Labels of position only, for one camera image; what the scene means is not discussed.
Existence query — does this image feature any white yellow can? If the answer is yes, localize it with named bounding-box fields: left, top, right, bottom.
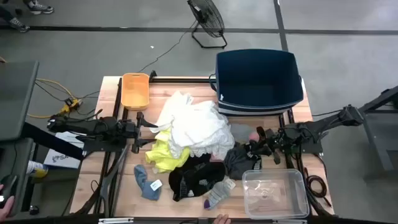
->
left=26, top=160, right=49, bottom=179

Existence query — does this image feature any grey sock with purple toe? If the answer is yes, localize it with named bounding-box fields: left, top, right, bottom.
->
left=203, top=178, right=236, bottom=211

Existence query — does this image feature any yellow cloth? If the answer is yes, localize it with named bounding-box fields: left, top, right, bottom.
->
left=145, top=128, right=191, bottom=174

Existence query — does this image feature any clear plastic container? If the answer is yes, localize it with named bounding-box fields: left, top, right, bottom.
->
left=241, top=169, right=310, bottom=220

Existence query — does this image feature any dark grey metal stand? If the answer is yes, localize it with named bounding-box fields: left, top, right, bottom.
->
left=343, top=85, right=398, bottom=181

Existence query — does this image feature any person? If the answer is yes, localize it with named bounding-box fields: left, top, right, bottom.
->
left=0, top=0, right=55, bottom=34

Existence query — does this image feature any black underwear with tag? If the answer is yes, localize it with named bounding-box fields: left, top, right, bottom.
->
left=168, top=154, right=227, bottom=202

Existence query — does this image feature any dark grey underwear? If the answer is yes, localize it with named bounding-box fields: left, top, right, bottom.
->
left=223, top=142, right=262, bottom=180

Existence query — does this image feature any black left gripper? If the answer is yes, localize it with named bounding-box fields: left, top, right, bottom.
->
left=123, top=111, right=159, bottom=154

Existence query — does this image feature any silver metal bracket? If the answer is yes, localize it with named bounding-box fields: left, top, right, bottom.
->
left=98, top=217, right=134, bottom=224
left=272, top=219, right=308, bottom=224

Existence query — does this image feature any dark grey side desk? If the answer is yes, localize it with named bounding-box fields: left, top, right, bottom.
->
left=0, top=138, right=35, bottom=218

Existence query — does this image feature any black metal table frame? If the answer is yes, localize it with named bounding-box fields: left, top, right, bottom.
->
left=70, top=70, right=335, bottom=218

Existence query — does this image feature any white leaf print cloth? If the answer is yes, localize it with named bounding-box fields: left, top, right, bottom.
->
left=169, top=101, right=236, bottom=160

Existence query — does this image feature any yellow extension cord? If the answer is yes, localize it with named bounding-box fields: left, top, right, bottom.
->
left=26, top=77, right=83, bottom=119

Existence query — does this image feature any black fan power cable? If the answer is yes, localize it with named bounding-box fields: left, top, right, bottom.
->
left=136, top=20, right=198, bottom=74

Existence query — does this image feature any white printed paper sheet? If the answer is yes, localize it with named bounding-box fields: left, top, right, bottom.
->
left=43, top=130, right=86, bottom=170

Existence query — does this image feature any dark grey monitor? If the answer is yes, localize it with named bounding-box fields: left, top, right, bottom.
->
left=0, top=60, right=40, bottom=142

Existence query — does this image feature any black floor fan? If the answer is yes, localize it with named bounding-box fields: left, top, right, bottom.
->
left=187, top=0, right=228, bottom=50

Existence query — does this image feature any black computer mouse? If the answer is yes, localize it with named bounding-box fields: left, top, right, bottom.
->
left=0, top=174, right=19, bottom=209

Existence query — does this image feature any person's hand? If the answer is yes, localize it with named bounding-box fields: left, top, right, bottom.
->
left=213, top=213, right=232, bottom=224
left=0, top=185, right=16, bottom=222

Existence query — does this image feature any dark red coiled cable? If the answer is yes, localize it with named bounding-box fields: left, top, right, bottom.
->
left=303, top=167, right=333, bottom=208

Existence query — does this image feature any dark blue plastic bin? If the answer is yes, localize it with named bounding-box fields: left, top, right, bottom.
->
left=208, top=49, right=305, bottom=117

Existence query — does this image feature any orange plastic basket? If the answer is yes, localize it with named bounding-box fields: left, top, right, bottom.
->
left=121, top=72, right=150, bottom=111

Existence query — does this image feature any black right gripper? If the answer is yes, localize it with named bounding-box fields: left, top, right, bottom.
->
left=247, top=126, right=285, bottom=166

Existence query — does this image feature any plain white cloth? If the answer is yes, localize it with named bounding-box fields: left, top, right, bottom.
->
left=149, top=90, right=195, bottom=134

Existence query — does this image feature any blue sock with white tag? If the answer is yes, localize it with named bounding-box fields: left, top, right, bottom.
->
left=134, top=164, right=163, bottom=201

